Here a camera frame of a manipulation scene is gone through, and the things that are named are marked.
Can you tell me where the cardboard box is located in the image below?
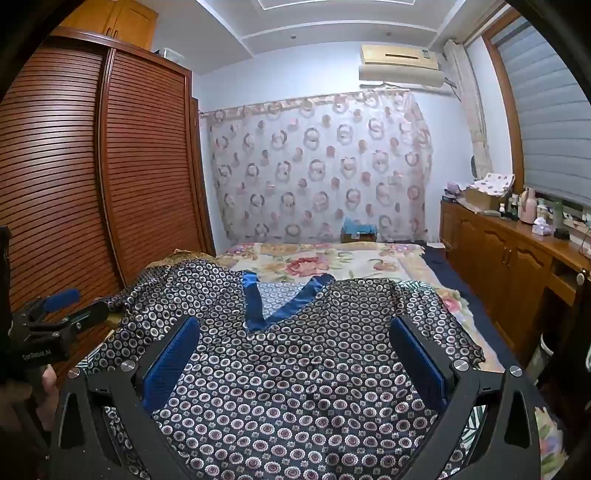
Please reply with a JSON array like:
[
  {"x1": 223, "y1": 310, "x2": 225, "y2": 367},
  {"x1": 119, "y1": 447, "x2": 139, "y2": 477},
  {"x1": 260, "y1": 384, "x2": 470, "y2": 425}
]
[{"x1": 464, "y1": 187, "x2": 507, "y2": 212}]

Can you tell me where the sheer circle-patterned curtain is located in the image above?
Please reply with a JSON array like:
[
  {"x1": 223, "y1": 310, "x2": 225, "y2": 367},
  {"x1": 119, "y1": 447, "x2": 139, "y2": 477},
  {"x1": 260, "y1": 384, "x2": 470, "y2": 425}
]
[{"x1": 201, "y1": 90, "x2": 435, "y2": 246}]

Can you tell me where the wooden window frame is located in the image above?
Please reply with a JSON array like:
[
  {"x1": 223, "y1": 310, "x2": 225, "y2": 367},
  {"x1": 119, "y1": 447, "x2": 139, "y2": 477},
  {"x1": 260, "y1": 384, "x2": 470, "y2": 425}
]
[{"x1": 480, "y1": 7, "x2": 528, "y2": 195}]

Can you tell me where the wooden sideboard cabinet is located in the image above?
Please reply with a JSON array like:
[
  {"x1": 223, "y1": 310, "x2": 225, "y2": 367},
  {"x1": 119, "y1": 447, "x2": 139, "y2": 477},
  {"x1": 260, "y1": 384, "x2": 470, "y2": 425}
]
[{"x1": 438, "y1": 198, "x2": 591, "y2": 370}]

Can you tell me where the wooden overhead cabinet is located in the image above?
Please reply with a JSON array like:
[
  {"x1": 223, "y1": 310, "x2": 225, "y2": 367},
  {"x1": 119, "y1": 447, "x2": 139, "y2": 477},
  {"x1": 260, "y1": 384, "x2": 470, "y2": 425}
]
[{"x1": 60, "y1": 0, "x2": 160, "y2": 51}]

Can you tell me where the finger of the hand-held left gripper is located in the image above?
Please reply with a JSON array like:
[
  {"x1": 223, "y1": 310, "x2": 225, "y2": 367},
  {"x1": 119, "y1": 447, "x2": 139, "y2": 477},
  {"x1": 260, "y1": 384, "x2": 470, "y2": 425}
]
[
  {"x1": 59, "y1": 300, "x2": 112, "y2": 334},
  {"x1": 14, "y1": 288, "x2": 81, "y2": 326}
]

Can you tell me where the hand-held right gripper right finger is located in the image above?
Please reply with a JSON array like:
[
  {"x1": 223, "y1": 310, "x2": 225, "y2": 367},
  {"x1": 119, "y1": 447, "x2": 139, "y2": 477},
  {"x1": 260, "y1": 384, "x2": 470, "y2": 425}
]
[{"x1": 389, "y1": 315, "x2": 544, "y2": 480}]

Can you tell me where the blue box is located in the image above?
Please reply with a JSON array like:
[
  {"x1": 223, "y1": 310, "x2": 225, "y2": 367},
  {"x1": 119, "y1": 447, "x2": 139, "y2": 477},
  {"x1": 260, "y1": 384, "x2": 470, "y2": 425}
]
[{"x1": 341, "y1": 217, "x2": 378, "y2": 244}]

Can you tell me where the leaf-print bed sheet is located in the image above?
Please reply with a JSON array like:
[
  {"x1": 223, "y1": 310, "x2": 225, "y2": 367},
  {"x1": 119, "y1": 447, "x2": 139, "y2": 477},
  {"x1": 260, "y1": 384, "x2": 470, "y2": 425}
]
[{"x1": 462, "y1": 401, "x2": 570, "y2": 480}]

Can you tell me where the navy circle-patterned shirt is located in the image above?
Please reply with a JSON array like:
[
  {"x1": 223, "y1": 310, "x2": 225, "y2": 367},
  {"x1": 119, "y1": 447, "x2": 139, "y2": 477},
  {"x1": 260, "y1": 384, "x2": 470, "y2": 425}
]
[{"x1": 88, "y1": 258, "x2": 486, "y2": 480}]

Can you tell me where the navy bed sheet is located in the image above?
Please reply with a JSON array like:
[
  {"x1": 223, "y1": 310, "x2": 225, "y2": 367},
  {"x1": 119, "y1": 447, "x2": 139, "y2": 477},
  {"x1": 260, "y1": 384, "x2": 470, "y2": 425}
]
[{"x1": 424, "y1": 244, "x2": 525, "y2": 370}]

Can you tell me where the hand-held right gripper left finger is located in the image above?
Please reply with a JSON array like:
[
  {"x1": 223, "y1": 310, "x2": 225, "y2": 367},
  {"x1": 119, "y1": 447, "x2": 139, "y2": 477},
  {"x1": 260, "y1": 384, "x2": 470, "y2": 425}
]
[{"x1": 48, "y1": 315, "x2": 201, "y2": 480}]

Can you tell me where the person's left hand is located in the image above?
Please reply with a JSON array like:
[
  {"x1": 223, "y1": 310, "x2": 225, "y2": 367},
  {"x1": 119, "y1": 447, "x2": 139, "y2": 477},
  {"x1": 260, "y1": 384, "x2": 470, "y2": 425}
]
[{"x1": 41, "y1": 364, "x2": 60, "y2": 400}]

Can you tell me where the white air conditioner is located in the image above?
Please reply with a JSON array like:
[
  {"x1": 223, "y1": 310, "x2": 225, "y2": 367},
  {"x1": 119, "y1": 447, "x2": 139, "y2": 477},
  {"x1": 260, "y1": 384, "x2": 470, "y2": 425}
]
[{"x1": 358, "y1": 42, "x2": 456, "y2": 89}]

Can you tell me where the floral folded cloth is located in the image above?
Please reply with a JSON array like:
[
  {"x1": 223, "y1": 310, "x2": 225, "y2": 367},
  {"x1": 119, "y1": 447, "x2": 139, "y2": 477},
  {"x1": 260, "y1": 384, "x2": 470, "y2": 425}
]
[{"x1": 468, "y1": 172, "x2": 516, "y2": 195}]

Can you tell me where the floral bed blanket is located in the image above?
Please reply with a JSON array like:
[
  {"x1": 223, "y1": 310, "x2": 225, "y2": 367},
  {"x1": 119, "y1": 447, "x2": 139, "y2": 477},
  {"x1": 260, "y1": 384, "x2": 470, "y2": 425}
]
[{"x1": 215, "y1": 242, "x2": 505, "y2": 373}]

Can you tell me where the golden patterned scarf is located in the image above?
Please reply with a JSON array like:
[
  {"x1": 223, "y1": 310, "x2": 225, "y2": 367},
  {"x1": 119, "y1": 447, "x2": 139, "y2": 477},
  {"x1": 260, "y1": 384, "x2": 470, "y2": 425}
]
[{"x1": 148, "y1": 249, "x2": 218, "y2": 274}]

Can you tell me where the wooden slatted wardrobe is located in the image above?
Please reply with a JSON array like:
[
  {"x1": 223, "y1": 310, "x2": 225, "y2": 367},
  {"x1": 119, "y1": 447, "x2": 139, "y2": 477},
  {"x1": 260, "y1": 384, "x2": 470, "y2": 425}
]
[{"x1": 0, "y1": 25, "x2": 216, "y2": 370}]

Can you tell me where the pink thermos bottle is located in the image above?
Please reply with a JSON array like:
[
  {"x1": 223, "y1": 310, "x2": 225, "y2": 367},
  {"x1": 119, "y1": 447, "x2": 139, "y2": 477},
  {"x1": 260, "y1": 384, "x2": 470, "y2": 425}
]
[{"x1": 519, "y1": 188, "x2": 537, "y2": 225}]

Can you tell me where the white waste bin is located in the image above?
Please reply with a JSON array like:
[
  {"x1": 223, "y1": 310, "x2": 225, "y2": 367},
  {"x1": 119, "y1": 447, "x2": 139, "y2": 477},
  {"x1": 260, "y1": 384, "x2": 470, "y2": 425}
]
[{"x1": 526, "y1": 335, "x2": 555, "y2": 385}]

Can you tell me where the white lace window curtain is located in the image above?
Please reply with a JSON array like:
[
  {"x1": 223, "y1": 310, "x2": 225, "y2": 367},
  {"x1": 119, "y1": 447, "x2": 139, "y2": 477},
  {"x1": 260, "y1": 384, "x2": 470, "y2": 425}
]
[{"x1": 443, "y1": 39, "x2": 493, "y2": 182}]

